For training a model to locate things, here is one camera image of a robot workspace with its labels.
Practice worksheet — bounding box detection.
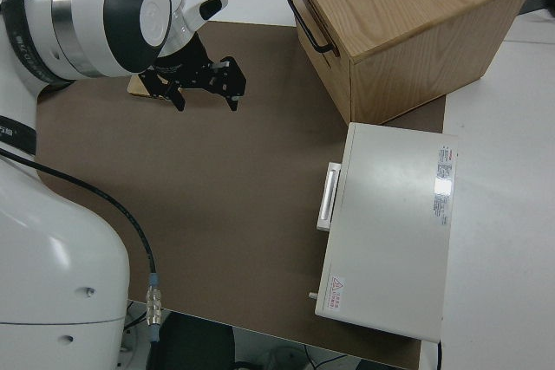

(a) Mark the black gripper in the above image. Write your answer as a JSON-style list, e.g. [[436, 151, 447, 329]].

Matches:
[[138, 36, 248, 114]]

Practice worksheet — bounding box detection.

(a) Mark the wooden mug tree stand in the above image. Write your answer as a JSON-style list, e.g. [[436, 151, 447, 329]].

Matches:
[[127, 75, 175, 103]]

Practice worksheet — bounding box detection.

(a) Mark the white printed label sticker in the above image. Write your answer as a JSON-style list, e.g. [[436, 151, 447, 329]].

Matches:
[[430, 146, 456, 226]]

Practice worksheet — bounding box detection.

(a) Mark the white oven door handle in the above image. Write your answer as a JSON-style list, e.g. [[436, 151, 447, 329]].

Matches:
[[316, 162, 343, 231]]

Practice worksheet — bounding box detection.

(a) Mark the white oven appliance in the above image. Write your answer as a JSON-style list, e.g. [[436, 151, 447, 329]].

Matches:
[[306, 121, 460, 342]]

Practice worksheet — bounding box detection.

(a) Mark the wooden drawer box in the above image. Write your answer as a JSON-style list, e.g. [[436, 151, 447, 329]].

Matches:
[[281, 0, 538, 126]]

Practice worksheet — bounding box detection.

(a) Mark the red triangle warning sticker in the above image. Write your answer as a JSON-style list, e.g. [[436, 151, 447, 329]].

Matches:
[[328, 275, 346, 308]]

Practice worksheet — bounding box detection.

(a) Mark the brown table mat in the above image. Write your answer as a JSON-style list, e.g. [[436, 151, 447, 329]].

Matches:
[[34, 20, 447, 370]]

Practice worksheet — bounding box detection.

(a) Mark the black cable with metal connector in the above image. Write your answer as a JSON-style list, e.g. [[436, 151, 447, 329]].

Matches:
[[0, 147, 165, 370]]

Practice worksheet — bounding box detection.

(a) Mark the black velcro strap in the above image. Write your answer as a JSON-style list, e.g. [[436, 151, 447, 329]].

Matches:
[[0, 114, 36, 153], [0, 0, 73, 88]]

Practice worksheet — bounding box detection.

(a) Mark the black drawer handle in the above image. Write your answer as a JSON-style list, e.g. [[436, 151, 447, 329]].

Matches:
[[285, 0, 335, 54]]

